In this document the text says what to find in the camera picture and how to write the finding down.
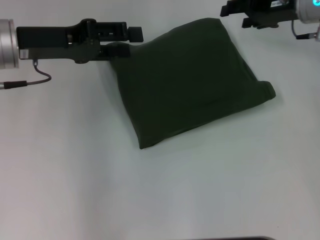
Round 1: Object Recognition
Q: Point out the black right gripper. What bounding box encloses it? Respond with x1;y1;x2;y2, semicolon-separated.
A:
219;0;300;29

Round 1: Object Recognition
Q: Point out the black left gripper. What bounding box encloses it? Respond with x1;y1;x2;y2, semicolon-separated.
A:
16;18;144;65

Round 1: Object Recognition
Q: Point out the dark green FREE! t-shirt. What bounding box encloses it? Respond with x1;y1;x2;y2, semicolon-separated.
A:
106;17;277;151

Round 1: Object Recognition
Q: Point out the right gripper gray cable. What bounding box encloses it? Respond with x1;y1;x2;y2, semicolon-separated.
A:
291;19;316;40

